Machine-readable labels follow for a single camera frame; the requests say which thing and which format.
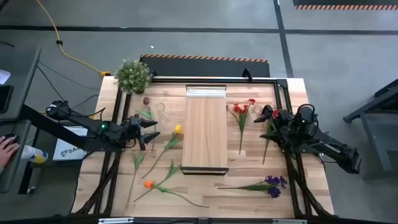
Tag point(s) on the black horizontal frame beam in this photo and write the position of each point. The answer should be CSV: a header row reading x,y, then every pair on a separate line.
x,y
199,221

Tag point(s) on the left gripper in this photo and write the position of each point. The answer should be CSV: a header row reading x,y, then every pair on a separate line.
x,y
134,129

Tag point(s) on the white paper sheet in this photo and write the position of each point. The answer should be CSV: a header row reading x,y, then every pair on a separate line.
x,y
3,76

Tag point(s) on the black aluminium table frame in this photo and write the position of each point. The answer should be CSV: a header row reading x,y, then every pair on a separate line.
x,y
217,81

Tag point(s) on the grey desk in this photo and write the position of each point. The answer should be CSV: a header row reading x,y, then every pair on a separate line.
x,y
18,77

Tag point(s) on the grey metal table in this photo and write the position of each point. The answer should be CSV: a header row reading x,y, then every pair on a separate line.
x,y
376,146

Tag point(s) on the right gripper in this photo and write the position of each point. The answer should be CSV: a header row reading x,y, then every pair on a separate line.
x,y
283,126

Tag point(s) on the black table clamp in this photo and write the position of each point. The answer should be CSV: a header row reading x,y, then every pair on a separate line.
x,y
247,74
153,74

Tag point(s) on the potted green leafy plant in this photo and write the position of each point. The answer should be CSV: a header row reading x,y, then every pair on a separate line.
x,y
133,76

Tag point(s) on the translucent plastic strip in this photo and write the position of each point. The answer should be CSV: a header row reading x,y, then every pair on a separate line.
x,y
205,92

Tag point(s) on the silver metal bracket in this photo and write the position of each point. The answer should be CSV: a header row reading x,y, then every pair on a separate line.
x,y
115,221
289,221

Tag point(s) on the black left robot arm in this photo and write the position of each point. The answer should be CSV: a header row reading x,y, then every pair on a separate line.
x,y
81,119

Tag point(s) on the dark purple artificial tulip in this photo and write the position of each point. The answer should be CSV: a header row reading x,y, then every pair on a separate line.
x,y
146,100

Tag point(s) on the red artificial flower bunch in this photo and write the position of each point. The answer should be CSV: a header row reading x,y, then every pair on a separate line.
x,y
242,123
266,149

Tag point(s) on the orange tulip flower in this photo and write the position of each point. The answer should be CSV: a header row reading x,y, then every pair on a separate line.
x,y
172,170

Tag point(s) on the black desk support beam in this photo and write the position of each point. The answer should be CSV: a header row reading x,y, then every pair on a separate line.
x,y
53,127

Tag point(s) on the white and yellow spray can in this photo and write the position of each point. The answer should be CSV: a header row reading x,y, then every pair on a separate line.
x,y
34,154

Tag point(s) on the person's hand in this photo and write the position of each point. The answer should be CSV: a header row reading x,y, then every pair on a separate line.
x,y
7,152

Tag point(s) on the pink artificial tulip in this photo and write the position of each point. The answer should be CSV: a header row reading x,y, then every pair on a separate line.
x,y
136,159

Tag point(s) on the purple artificial flower bunch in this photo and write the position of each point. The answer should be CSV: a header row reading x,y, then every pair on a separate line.
x,y
273,180

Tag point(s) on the yellow artificial tulip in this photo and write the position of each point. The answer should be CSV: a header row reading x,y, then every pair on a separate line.
x,y
178,129

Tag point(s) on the black striped-edge floor mat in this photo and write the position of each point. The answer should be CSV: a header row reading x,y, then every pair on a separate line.
x,y
202,67
342,2

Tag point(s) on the black computer mouse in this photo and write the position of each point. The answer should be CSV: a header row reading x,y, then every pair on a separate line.
x,y
12,137

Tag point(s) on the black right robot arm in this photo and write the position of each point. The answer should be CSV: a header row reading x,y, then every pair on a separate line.
x,y
329,146

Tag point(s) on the white printed box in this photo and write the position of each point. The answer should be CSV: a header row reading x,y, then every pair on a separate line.
x,y
66,152

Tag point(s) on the black phone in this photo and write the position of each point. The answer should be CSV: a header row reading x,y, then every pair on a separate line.
x,y
4,98

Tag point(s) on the clear glass vase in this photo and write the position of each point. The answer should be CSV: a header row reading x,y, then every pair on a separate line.
x,y
252,119
163,116

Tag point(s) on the orange artificial tulip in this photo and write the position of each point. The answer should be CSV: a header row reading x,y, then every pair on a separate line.
x,y
148,184

